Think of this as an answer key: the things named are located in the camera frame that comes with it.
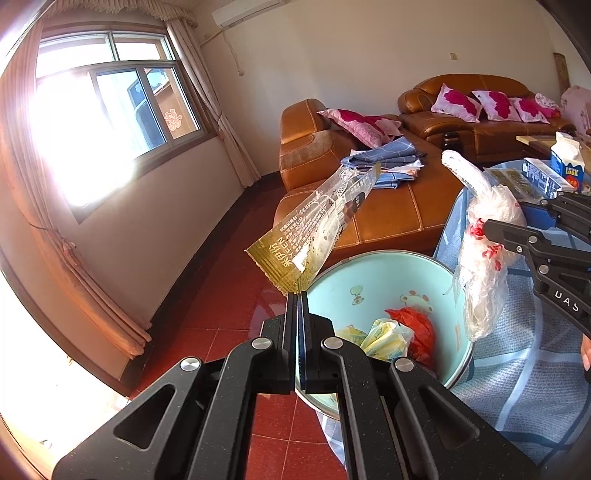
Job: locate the red plastic bag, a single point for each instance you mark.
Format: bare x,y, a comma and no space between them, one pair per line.
415,332

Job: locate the beige rolled mat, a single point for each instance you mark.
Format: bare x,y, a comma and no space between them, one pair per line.
560,74

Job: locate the white plastic bag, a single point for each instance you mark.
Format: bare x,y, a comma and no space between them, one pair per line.
485,198

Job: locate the brown leather chaise sofa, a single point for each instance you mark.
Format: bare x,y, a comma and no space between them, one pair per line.
392,217

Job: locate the glass-top wooden coffee table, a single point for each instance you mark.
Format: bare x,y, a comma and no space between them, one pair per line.
531,138

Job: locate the blue white long carton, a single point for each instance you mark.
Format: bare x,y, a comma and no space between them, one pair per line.
542,177

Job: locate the blue plaid tablecloth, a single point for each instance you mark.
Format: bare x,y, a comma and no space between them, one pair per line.
521,369

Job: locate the person's right hand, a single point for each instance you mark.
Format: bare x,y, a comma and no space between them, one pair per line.
587,353

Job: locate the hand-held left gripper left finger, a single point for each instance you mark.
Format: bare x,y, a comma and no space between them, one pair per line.
288,350

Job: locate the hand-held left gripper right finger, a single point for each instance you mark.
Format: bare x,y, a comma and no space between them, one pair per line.
305,360

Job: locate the pink floral pillow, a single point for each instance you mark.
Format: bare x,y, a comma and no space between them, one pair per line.
455,104
360,124
528,108
496,104

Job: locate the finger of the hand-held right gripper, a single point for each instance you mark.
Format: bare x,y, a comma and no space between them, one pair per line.
517,235
540,214

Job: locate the blue white milk carton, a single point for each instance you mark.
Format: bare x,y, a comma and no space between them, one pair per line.
568,166

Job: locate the beige curtain valance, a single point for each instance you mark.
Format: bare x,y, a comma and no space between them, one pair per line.
138,7

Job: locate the folded blue plaid bedsheets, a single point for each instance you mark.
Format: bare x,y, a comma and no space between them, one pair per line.
392,154

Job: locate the brown leather three-seat sofa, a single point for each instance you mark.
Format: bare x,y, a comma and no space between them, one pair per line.
498,134

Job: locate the pink cloth-covered chair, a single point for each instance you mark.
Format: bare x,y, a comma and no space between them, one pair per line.
577,104

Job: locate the yellow wrapper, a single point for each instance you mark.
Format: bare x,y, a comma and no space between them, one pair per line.
383,341

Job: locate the sliding glass window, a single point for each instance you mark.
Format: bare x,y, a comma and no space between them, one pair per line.
124,106

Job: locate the clear gold-edged packet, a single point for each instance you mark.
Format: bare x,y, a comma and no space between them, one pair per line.
314,221

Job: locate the pink floral cloth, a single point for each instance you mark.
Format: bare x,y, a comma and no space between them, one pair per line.
547,104

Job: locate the white wall air conditioner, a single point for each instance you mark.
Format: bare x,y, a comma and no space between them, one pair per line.
244,11

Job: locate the mint green cartoon bin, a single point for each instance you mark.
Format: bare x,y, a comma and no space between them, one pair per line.
369,286

